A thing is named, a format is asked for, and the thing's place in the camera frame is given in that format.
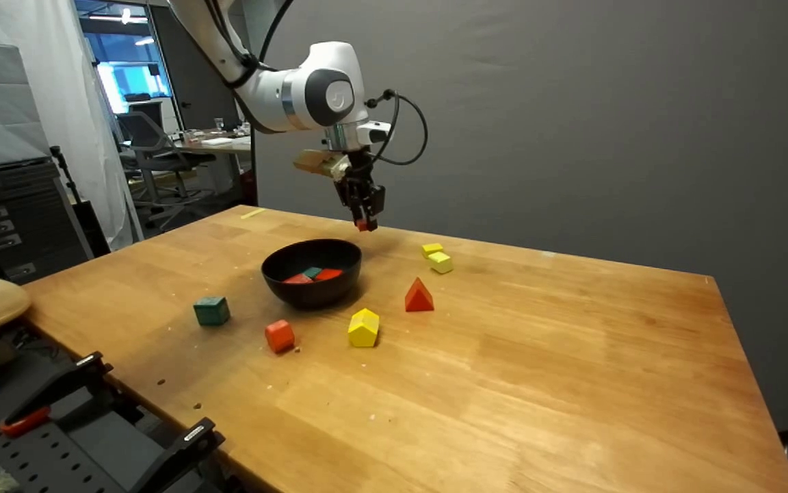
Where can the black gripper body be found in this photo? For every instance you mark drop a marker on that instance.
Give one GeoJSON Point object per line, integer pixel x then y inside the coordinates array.
{"type": "Point", "coordinates": [356, 172]}

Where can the red triangular block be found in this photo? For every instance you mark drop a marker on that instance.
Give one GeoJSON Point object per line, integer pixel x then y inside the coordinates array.
{"type": "Point", "coordinates": [418, 301]}

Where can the yellow rectangular block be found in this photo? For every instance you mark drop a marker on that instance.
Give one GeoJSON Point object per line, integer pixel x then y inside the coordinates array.
{"type": "Point", "coordinates": [442, 264]}
{"type": "Point", "coordinates": [432, 247]}

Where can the black perforated workbench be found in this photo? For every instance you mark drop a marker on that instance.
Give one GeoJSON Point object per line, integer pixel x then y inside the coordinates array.
{"type": "Point", "coordinates": [93, 447]}

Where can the tan wrist camera mount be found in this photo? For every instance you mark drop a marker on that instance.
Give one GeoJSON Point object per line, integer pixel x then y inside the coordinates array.
{"type": "Point", "coordinates": [314, 165]}

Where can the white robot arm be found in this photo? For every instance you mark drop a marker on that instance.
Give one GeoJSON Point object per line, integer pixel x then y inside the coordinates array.
{"type": "Point", "coordinates": [288, 97]}

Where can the black leaning stand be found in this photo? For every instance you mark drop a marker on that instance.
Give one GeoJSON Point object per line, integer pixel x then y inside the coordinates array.
{"type": "Point", "coordinates": [90, 223]}

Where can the teal block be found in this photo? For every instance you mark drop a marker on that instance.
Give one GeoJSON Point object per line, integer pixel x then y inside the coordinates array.
{"type": "Point", "coordinates": [313, 272]}

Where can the yellow house-shaped block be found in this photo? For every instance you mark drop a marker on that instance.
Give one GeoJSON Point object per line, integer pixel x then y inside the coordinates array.
{"type": "Point", "coordinates": [364, 329]}

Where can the green cube block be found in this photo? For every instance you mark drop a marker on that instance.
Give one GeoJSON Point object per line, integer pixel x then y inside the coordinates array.
{"type": "Point", "coordinates": [212, 312]}

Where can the tall red block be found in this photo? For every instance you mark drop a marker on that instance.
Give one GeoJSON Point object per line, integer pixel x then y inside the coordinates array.
{"type": "Point", "coordinates": [331, 276]}

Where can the orange cube block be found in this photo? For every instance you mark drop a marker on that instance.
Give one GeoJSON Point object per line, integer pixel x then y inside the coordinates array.
{"type": "Point", "coordinates": [279, 335]}

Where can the background desk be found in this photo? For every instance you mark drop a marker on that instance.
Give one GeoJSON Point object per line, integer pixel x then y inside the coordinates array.
{"type": "Point", "coordinates": [212, 143]}

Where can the grey fabric backdrop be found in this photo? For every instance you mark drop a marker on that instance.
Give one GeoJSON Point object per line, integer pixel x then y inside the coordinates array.
{"type": "Point", "coordinates": [548, 119]}

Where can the blue lit monitor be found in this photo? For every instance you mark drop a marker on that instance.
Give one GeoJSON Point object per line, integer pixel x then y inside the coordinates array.
{"type": "Point", "coordinates": [135, 83]}

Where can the white curtain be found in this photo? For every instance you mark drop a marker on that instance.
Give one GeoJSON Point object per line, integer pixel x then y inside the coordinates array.
{"type": "Point", "coordinates": [56, 83]}

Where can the dark door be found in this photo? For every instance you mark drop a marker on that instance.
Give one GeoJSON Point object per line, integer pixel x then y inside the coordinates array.
{"type": "Point", "coordinates": [190, 101]}

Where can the black drawer cabinet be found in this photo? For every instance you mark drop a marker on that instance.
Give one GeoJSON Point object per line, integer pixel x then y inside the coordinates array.
{"type": "Point", "coordinates": [11, 221]}

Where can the black bowl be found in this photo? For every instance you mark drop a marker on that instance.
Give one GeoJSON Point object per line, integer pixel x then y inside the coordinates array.
{"type": "Point", "coordinates": [308, 295]}

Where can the dark office chair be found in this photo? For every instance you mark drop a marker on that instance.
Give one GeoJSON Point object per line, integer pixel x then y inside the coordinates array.
{"type": "Point", "coordinates": [148, 134]}

